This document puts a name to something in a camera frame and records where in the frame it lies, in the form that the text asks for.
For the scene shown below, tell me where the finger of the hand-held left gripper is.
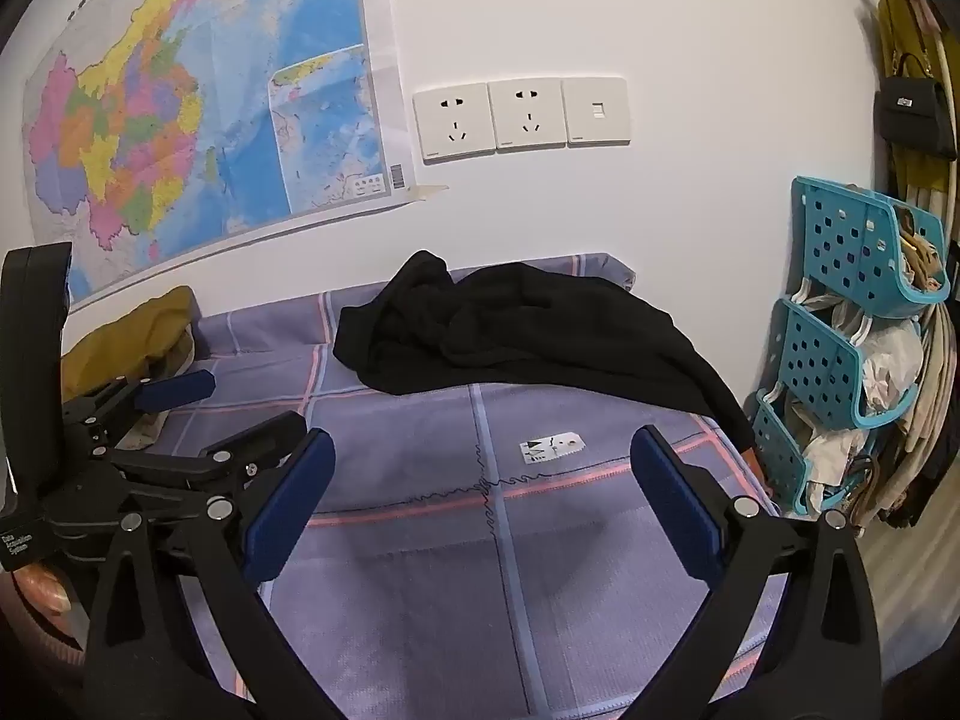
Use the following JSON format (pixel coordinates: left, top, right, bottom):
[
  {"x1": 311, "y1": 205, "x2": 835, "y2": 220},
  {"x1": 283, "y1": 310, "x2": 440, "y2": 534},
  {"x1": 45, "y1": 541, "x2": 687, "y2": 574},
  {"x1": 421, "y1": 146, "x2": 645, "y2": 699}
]
[
  {"x1": 97, "y1": 411, "x2": 308, "y2": 511},
  {"x1": 64, "y1": 370, "x2": 217, "y2": 437}
]

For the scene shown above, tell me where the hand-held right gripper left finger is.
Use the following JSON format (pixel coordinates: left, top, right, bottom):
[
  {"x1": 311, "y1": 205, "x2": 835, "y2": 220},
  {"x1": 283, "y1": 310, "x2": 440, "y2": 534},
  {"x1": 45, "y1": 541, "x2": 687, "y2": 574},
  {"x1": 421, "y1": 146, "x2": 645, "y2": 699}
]
[{"x1": 82, "y1": 427, "x2": 336, "y2": 720}]

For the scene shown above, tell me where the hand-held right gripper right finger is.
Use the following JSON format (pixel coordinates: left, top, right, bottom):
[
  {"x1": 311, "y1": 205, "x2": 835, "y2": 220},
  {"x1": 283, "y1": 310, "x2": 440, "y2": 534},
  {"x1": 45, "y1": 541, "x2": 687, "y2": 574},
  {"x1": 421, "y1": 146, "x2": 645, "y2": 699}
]
[{"x1": 630, "y1": 425, "x2": 883, "y2": 720}]

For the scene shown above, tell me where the black garment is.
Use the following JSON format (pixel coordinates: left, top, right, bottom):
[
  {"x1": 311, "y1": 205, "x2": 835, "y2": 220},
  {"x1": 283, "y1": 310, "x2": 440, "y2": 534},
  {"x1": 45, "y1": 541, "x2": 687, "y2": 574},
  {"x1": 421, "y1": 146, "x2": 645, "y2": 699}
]
[{"x1": 335, "y1": 250, "x2": 758, "y2": 452}]

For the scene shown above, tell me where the mustard yellow cloth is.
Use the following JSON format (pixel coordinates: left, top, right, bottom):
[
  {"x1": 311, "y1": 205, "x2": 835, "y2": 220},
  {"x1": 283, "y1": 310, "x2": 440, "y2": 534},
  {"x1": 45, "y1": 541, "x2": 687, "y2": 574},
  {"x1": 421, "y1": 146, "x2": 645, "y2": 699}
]
[{"x1": 60, "y1": 286, "x2": 200, "y2": 404}]

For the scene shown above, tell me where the blue perforated plastic basket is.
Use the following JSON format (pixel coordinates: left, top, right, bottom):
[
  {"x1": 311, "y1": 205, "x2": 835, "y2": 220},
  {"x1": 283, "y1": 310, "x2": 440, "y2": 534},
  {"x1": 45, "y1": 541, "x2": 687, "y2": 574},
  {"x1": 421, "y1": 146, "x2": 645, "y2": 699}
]
[
  {"x1": 793, "y1": 176, "x2": 950, "y2": 306},
  {"x1": 752, "y1": 388, "x2": 852, "y2": 518},
  {"x1": 772, "y1": 298, "x2": 925, "y2": 430}
]

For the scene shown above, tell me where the white paper tag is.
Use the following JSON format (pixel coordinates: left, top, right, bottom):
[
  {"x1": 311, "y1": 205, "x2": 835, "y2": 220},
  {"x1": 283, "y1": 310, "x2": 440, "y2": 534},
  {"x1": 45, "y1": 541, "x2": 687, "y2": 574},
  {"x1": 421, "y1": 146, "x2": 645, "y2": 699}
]
[{"x1": 520, "y1": 431, "x2": 586, "y2": 464}]

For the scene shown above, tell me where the purple plaid bed sheet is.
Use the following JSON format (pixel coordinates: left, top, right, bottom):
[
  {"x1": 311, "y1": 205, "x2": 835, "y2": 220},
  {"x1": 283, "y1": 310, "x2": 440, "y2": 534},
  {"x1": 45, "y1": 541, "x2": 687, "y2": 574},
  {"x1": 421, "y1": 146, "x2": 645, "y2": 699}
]
[{"x1": 64, "y1": 251, "x2": 785, "y2": 720}]

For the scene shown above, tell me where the white plastic bag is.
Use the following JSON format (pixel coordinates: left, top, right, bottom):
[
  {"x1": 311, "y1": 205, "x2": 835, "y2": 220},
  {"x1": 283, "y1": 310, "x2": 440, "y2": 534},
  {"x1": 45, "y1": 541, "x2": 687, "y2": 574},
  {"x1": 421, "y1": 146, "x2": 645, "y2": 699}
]
[{"x1": 861, "y1": 319, "x2": 925, "y2": 415}]

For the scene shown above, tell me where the black handbag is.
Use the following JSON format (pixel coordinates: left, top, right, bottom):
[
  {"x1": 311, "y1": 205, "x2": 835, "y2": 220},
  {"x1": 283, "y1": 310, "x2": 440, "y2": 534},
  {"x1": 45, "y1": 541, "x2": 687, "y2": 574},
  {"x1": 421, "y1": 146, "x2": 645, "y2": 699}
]
[{"x1": 876, "y1": 52, "x2": 960, "y2": 161}]

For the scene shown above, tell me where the yellow hanging garment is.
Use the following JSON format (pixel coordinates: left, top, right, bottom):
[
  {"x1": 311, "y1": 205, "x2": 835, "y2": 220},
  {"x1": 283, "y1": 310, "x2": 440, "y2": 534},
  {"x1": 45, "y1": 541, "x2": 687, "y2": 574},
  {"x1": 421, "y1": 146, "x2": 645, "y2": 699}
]
[{"x1": 876, "y1": 0, "x2": 955, "y2": 200}]

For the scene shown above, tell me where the black coiled string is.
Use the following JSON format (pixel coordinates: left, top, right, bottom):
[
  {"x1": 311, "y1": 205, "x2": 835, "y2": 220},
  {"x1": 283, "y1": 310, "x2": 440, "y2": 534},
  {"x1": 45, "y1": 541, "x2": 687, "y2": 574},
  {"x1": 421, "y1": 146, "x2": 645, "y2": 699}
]
[{"x1": 405, "y1": 465, "x2": 552, "y2": 541}]

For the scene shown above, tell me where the colourful wall map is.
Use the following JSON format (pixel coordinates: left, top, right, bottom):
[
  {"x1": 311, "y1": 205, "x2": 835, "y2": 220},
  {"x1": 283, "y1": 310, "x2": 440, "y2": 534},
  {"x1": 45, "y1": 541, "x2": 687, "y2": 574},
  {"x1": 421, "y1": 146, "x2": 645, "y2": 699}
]
[{"x1": 22, "y1": 0, "x2": 417, "y2": 308}]

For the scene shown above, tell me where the white wall socket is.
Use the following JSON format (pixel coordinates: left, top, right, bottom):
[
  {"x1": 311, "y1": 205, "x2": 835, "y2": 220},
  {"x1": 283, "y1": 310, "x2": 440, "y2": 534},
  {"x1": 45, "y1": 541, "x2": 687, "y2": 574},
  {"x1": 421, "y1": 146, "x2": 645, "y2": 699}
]
[
  {"x1": 412, "y1": 85, "x2": 497, "y2": 164},
  {"x1": 487, "y1": 79, "x2": 569, "y2": 154}
]

